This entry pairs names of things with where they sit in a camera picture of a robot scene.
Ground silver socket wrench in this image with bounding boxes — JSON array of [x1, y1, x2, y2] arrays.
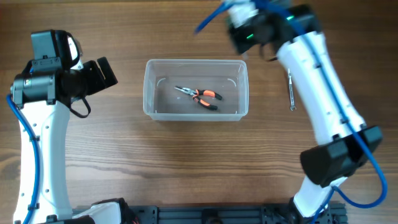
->
[[288, 69, 297, 111]]

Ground orange black needle-nose pliers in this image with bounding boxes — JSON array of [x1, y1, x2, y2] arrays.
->
[[174, 86, 223, 111]]

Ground clear plastic container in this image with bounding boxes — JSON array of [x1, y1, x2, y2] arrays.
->
[[143, 59, 249, 121]]

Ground green handled screwdriver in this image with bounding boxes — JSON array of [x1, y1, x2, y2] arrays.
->
[[242, 52, 248, 60]]

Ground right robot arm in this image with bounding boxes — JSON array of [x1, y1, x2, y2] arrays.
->
[[222, 1, 387, 223]]

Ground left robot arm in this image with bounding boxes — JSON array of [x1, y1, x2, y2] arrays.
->
[[6, 29, 139, 223]]

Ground blue right camera cable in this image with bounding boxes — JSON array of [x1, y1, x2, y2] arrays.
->
[[193, 0, 389, 224]]

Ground blue camera cable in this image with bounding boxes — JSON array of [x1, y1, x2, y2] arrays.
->
[[193, 0, 389, 224], [5, 93, 41, 224]]

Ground blue left camera cable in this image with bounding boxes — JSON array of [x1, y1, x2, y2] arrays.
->
[[5, 93, 41, 224]]

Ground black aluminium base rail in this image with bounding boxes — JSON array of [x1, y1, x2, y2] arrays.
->
[[71, 203, 348, 224]]

